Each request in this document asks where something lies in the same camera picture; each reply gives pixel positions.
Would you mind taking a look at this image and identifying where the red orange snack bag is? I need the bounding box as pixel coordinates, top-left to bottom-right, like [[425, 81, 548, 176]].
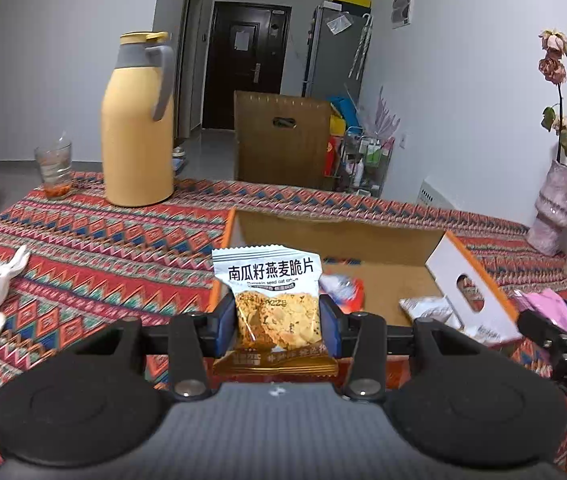
[[319, 274, 365, 314]]

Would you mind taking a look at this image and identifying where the dark entrance door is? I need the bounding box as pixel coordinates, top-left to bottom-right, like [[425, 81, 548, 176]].
[[202, 1, 292, 130]]

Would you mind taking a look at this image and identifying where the pink snack packet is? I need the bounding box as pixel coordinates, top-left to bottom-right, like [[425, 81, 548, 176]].
[[511, 288, 567, 332]]

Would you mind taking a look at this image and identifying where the pink ceramic vase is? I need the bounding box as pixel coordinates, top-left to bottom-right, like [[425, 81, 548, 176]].
[[526, 160, 567, 256]]

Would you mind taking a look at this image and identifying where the drinking glass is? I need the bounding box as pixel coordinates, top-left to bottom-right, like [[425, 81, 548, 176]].
[[34, 139, 73, 200]]

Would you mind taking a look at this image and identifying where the grey refrigerator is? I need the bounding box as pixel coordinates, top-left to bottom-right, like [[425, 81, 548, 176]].
[[302, 2, 371, 103]]

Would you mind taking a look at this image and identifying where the yellow thermos jug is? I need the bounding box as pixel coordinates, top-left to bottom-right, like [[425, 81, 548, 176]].
[[101, 32, 176, 207]]

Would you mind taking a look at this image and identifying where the orange cardboard snack box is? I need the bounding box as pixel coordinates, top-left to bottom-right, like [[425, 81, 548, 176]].
[[207, 206, 525, 391]]

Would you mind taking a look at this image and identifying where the white oat crisp packet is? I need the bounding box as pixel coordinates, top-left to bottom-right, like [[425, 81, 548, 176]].
[[212, 245, 339, 377]]

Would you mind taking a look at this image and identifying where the wall electrical panel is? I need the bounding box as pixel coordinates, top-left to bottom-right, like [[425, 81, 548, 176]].
[[391, 0, 413, 29]]

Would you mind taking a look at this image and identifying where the white silver snack packet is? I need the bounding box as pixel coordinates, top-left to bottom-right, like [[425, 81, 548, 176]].
[[398, 297, 461, 330]]

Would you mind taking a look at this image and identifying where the wire storage rack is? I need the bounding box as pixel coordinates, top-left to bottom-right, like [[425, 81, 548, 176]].
[[333, 127, 395, 198]]

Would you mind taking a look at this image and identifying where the patterned red tablecloth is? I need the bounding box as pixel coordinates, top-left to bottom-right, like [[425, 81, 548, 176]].
[[0, 172, 567, 386]]

